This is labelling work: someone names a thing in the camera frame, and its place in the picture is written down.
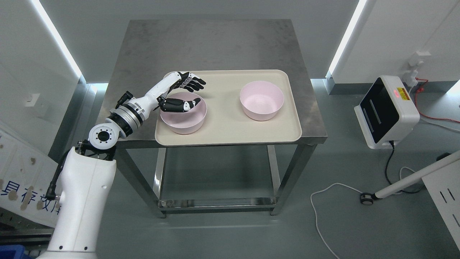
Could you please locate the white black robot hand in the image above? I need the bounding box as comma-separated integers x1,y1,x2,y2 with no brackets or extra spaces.
138,72,206,118

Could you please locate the pink bowl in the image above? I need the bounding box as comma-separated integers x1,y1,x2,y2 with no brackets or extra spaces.
239,81,284,121
160,91,207,135

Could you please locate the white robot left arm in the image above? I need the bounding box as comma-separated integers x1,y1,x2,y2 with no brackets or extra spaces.
39,92,145,259

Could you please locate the stainless steel table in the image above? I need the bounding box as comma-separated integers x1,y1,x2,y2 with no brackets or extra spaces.
97,19,327,219

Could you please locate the cream plastic tray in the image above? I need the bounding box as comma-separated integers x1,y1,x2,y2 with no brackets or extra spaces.
155,69,302,146

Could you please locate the white labelled sign panel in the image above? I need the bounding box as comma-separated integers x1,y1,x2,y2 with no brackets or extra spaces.
0,127,60,227

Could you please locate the blue bin lower left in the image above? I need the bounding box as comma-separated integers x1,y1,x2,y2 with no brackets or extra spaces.
0,245,25,259

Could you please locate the white black device box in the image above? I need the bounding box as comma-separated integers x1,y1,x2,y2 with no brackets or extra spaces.
354,75,420,149

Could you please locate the white wheeled stand leg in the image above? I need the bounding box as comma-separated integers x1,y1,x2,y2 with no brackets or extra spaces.
360,151,460,205

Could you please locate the white perforated panel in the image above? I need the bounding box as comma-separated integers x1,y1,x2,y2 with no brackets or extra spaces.
422,164,460,248

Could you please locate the black power cable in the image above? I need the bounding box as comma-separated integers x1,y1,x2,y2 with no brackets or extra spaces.
385,140,424,194

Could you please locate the white wall socket plug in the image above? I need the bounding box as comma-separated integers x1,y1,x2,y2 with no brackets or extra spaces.
401,51,432,87

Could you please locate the red cable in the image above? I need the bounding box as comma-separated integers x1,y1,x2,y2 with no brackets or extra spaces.
414,79,460,124

